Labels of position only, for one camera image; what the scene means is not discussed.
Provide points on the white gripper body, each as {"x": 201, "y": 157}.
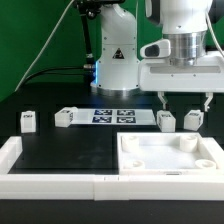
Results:
{"x": 207, "y": 75}

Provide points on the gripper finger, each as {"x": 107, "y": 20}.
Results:
{"x": 163, "y": 99}
{"x": 208, "y": 101}

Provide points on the white square tabletop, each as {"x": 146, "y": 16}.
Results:
{"x": 168, "y": 154}

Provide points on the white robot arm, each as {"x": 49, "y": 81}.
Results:
{"x": 178, "y": 62}

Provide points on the white sheet with AprilTags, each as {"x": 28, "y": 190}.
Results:
{"x": 114, "y": 117}

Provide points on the white U-shaped obstacle fence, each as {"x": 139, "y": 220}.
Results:
{"x": 102, "y": 187}

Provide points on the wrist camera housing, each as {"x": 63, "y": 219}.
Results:
{"x": 158, "y": 49}

